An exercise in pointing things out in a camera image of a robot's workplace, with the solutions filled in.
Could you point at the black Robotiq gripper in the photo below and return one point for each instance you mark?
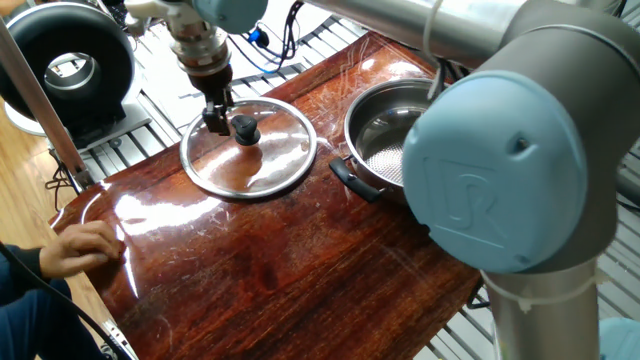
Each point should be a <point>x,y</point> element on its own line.
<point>212,85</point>

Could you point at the glass lid with black knob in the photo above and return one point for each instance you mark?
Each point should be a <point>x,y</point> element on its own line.
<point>246,129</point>

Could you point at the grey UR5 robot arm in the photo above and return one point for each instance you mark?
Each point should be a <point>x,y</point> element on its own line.
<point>500,175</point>

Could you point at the person's left forearm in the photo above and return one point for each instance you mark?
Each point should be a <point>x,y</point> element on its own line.
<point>22,272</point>

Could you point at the stainless steel pot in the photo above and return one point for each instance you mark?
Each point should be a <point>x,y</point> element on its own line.
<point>385,145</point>

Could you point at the person's left hand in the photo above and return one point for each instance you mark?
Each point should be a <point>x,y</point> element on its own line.
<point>80,247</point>

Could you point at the white paper sheet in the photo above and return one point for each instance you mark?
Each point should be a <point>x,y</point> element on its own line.
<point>160,75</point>

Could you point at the wood pattern table mat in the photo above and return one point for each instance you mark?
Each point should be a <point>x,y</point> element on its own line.
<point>275,275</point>

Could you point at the person's leg blue trousers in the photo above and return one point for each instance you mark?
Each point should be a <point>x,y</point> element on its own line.
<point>35,330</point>

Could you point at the slanted aluminium post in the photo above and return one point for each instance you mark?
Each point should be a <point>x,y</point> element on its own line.
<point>40,105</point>

